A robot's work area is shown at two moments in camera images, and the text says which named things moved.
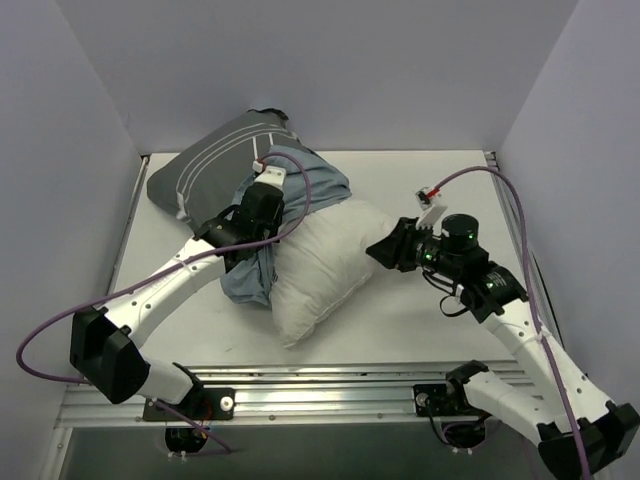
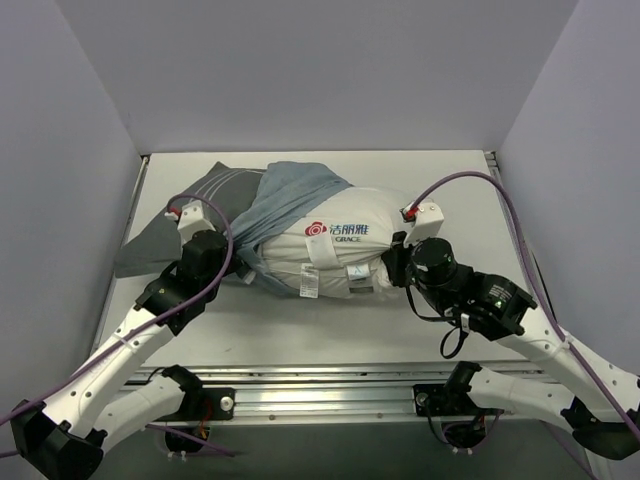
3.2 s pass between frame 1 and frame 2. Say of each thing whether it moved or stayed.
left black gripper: moved
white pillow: moved
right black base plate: stayed
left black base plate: stayed
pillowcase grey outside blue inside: moved
